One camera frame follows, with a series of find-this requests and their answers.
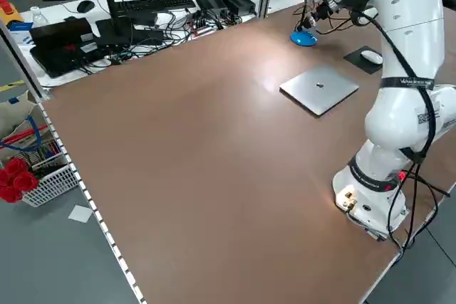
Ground red clip wire cluster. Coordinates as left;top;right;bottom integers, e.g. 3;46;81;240
190;11;243;36

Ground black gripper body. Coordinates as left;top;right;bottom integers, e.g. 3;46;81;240
310;4;331;24

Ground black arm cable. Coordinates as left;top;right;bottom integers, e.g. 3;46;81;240
351;10;452;250

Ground red yellow emergency stop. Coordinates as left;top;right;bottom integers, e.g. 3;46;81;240
0;0;22;26

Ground blue white carton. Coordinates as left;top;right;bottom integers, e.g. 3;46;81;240
9;21;35;45

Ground clear water bottle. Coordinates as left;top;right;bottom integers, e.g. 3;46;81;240
30;6;49;29

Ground black keyboard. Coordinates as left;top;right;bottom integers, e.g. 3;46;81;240
123;0;197;13

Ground blue cable loop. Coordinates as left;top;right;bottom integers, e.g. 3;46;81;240
0;113;42;152

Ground white paper bag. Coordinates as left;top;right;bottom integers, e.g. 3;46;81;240
0;90;40;141

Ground black lamp power cord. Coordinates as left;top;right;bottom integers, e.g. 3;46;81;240
291;4;308;31

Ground grey closed laptop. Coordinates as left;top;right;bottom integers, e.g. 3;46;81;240
279;65;360;117

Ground white paper sheet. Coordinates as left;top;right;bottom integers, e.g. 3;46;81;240
68;205;94;223

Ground blue desk lamp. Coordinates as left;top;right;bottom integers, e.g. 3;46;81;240
288;0;318;48

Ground black open laptop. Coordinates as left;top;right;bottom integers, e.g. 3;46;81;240
28;17;108;79

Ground red stick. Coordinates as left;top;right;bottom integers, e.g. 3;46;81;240
0;125;47;145

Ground black cable bundle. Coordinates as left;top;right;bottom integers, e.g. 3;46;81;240
106;8;229;68

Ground white computer mouse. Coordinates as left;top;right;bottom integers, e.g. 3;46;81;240
360;50;384;64

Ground red artificial flowers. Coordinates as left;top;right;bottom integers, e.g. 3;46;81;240
0;157;39;204

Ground black dock box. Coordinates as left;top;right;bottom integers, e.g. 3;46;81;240
128;11;160;27

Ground white plastic basket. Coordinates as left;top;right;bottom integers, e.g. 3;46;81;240
19;163;81;209

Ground black mouse pad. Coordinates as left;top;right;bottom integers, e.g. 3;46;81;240
343;46;385;75

